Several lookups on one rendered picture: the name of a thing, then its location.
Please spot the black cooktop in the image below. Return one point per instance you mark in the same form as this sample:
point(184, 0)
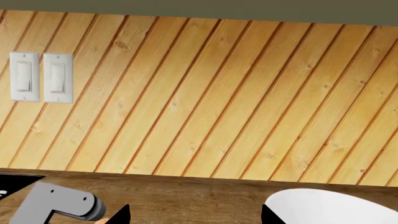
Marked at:
point(14, 184)

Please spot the white wall light switch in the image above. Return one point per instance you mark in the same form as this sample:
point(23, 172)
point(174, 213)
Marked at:
point(24, 76)
point(58, 78)

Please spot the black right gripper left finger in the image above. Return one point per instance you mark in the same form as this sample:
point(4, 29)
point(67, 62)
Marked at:
point(123, 217)

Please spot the white bowl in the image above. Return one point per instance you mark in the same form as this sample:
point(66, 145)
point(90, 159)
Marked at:
point(329, 206)

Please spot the dark grey upper cabinet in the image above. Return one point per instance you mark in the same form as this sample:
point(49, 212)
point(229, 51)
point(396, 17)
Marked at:
point(199, 9)

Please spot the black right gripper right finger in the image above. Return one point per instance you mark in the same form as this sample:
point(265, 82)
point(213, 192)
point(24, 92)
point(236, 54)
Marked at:
point(269, 215)

